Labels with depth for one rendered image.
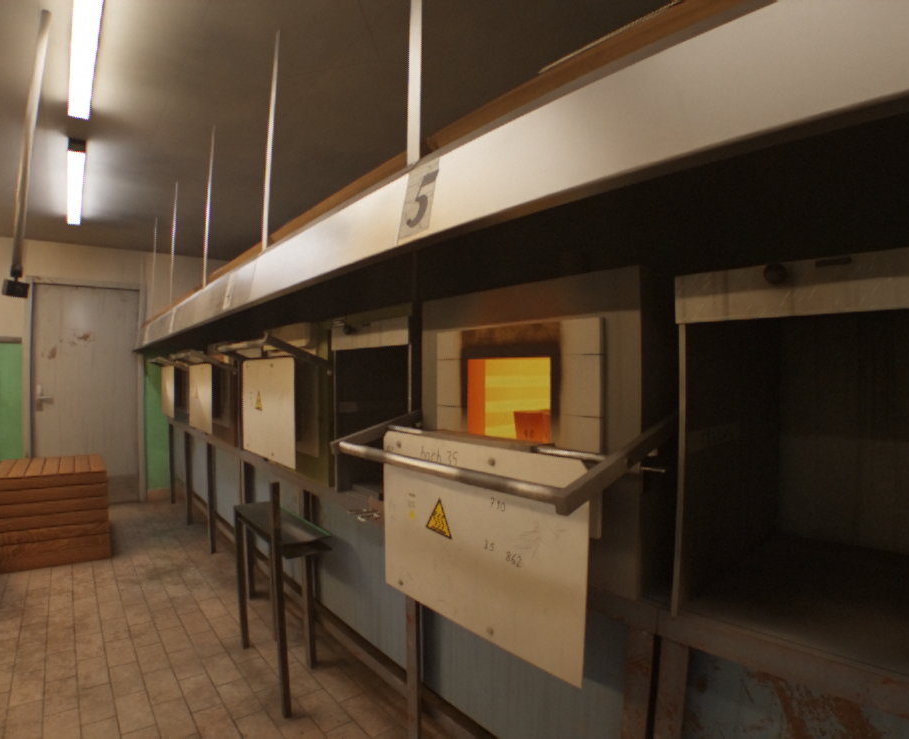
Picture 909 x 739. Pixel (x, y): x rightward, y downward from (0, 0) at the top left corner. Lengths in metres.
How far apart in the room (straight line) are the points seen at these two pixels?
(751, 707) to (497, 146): 1.02
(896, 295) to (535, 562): 0.69
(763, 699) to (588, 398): 0.61
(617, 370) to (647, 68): 0.51
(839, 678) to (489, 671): 0.86
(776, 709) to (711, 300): 0.69
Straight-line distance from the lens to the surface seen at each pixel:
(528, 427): 1.20
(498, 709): 1.50
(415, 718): 1.75
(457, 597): 1.14
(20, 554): 4.05
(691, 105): 0.61
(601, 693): 1.23
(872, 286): 0.80
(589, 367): 0.96
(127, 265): 5.59
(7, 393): 5.50
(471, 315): 1.21
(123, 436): 5.55
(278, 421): 1.97
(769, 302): 0.82
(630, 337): 0.93
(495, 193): 0.75
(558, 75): 0.83
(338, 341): 1.72
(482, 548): 1.04
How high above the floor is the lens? 1.27
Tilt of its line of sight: 1 degrees up
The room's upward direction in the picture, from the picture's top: straight up
